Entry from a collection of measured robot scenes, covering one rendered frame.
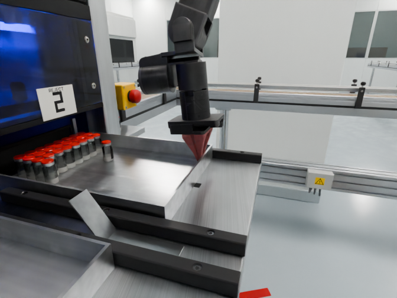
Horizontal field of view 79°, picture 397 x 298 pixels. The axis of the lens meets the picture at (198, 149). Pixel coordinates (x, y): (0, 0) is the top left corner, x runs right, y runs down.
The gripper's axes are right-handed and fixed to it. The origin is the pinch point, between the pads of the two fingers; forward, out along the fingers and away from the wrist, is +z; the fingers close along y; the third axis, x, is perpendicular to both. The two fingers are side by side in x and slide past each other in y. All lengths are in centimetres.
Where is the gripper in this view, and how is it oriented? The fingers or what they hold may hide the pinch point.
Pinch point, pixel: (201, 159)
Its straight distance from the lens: 51.6
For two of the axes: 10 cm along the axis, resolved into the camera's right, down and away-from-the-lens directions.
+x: -3.1, 3.4, -8.9
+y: -9.5, -0.1, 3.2
